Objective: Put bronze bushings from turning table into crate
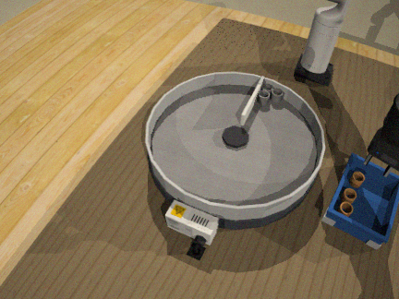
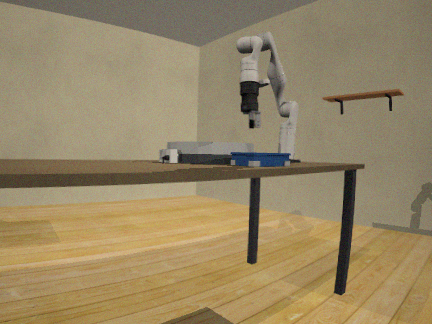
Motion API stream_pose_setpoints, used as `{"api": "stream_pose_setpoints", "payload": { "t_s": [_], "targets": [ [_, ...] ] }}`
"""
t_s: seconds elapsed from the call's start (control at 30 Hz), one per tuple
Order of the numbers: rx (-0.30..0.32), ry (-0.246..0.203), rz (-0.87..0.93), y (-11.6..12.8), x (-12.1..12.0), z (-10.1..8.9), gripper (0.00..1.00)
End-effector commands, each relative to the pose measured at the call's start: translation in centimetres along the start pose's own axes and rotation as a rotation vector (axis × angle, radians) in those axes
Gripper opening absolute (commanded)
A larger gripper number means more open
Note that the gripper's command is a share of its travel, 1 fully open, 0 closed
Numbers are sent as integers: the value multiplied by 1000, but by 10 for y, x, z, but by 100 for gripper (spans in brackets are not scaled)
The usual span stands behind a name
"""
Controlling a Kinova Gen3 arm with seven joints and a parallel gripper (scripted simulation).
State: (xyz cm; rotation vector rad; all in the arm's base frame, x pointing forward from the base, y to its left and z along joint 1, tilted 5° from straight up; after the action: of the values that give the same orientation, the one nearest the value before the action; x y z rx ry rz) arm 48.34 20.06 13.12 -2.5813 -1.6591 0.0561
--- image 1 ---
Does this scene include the grey metal bushing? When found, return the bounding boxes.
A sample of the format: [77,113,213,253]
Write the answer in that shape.
[261,83,273,97]
[271,89,284,103]
[257,90,270,105]

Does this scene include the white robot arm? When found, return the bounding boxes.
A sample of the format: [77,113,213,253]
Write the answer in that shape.
[301,0,351,74]

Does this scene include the bronze bushing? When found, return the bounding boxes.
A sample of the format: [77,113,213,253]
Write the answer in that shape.
[337,202,353,217]
[340,188,357,204]
[349,172,365,188]

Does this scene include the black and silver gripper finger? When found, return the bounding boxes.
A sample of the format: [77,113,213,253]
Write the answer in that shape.
[364,154,372,165]
[383,165,393,177]

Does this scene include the blue crate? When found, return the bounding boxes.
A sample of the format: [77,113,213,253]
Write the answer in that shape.
[321,152,399,250]

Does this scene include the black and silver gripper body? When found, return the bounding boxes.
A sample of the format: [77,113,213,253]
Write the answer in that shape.
[368,93,399,171]

